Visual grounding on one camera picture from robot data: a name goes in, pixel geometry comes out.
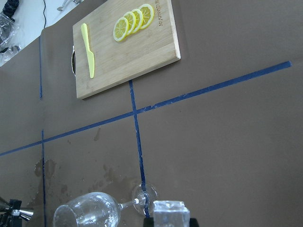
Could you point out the yellow plastic knife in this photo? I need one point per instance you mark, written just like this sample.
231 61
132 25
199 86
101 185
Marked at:
90 54

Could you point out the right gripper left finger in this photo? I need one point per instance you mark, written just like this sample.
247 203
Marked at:
148 222

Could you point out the clear plastic bag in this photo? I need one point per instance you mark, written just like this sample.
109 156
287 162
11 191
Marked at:
8 47

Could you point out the lemon slice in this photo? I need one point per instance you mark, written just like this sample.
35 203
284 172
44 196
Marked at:
120 29
148 15
139 20
131 18

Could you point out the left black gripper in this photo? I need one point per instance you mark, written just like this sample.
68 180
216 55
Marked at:
14 222

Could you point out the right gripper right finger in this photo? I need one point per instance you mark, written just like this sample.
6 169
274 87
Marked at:
193 222

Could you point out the bamboo cutting board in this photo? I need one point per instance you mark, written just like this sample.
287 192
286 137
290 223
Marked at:
118 62

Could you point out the steel cocktail jigger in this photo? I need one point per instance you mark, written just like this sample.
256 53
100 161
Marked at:
23 211

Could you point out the clear ice cube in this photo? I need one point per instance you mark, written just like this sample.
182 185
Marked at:
170 214

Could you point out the clear wine glass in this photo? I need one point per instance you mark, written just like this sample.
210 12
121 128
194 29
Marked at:
99 209

